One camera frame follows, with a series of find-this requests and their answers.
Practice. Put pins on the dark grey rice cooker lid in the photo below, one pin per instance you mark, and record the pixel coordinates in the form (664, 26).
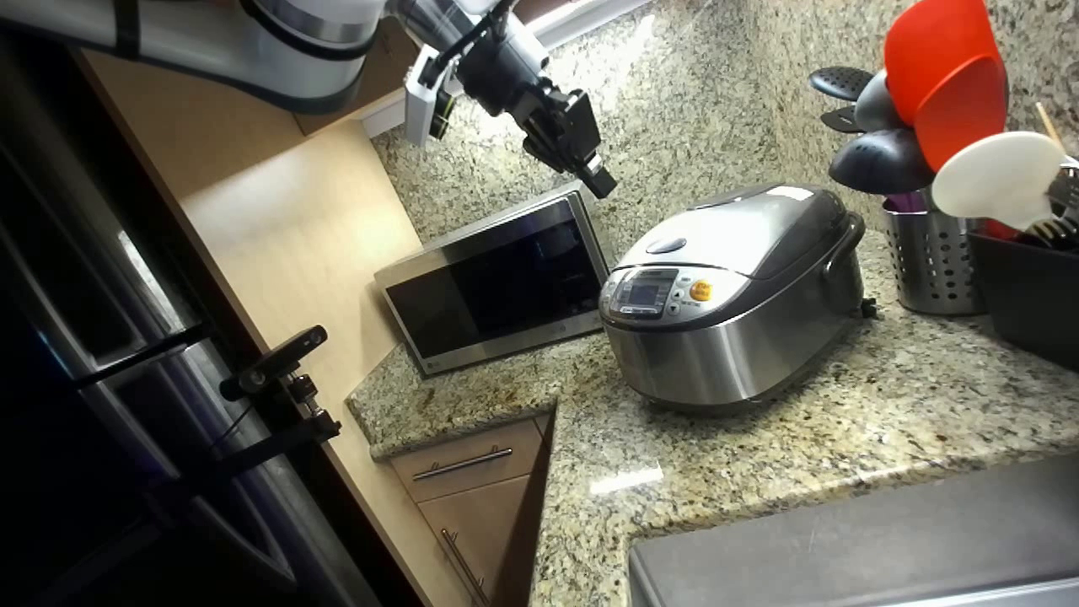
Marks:
(742, 232)

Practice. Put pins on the black cooker power plug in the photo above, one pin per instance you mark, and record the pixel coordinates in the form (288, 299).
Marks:
(868, 309)

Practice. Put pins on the stainless steel rice cooker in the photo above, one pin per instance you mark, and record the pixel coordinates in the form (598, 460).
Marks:
(729, 339)

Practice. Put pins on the black stereo camera bar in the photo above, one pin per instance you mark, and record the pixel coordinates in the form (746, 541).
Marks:
(276, 362)

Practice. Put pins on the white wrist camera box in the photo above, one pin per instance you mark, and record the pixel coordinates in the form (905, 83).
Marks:
(423, 107)

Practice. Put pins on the large black ladle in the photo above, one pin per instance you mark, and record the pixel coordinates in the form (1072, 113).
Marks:
(882, 161)

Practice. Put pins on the flat black slotted utensil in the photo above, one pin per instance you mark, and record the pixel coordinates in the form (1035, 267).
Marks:
(842, 118)

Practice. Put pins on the wooden lower cabinet drawers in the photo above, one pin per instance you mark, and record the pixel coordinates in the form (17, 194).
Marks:
(484, 507)

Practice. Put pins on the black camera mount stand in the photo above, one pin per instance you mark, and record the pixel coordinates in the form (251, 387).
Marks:
(306, 415)

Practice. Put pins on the white plastic rice paddle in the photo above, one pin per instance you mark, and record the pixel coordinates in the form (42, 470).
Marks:
(996, 180)

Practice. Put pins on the red spatula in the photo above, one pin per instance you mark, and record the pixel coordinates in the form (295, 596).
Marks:
(945, 67)

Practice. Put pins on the stainless steel sink basin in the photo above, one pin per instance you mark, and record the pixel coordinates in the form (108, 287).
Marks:
(856, 552)

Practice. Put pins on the perforated steel utensil holder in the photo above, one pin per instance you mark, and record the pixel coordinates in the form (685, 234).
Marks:
(932, 263)

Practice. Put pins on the thin wooden stick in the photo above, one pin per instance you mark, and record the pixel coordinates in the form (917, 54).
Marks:
(1048, 122)

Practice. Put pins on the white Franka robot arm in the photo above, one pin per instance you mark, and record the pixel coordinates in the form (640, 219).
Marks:
(306, 45)

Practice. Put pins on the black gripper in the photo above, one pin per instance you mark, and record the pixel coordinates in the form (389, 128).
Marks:
(566, 128)

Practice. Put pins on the stainless steel refrigerator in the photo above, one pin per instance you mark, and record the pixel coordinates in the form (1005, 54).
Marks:
(69, 339)

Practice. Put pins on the dark grey rounded spoon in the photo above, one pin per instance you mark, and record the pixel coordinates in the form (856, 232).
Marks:
(878, 101)

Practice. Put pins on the stainless steel microwave oven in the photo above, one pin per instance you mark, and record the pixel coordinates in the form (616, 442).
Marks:
(495, 287)

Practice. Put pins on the beige cabinet side panel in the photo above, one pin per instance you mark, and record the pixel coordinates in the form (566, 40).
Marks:
(290, 223)

